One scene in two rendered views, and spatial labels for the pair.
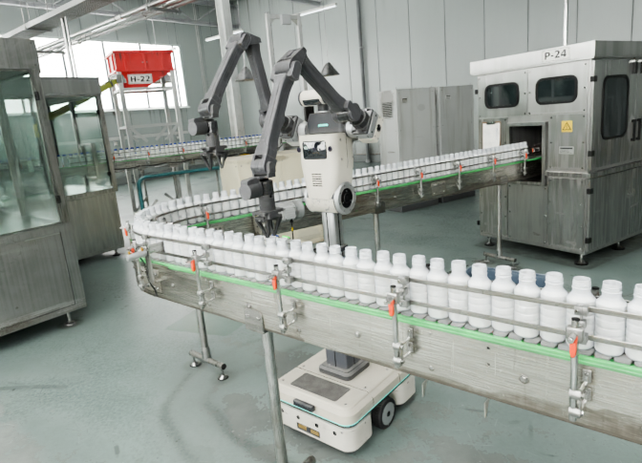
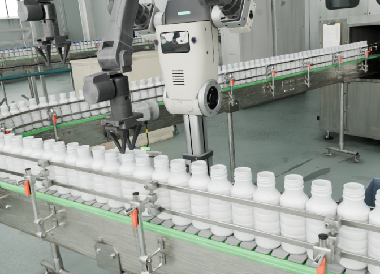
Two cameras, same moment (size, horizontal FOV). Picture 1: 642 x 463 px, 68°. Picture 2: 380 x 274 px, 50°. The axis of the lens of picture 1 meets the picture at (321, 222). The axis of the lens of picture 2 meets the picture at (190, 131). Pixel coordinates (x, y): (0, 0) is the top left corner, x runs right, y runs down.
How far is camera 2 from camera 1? 63 cm
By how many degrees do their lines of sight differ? 4
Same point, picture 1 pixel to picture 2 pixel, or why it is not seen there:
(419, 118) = (258, 22)
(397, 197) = (250, 95)
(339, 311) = (227, 258)
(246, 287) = (95, 216)
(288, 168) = (138, 69)
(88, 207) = not seen: outside the picture
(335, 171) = (200, 66)
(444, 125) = (280, 29)
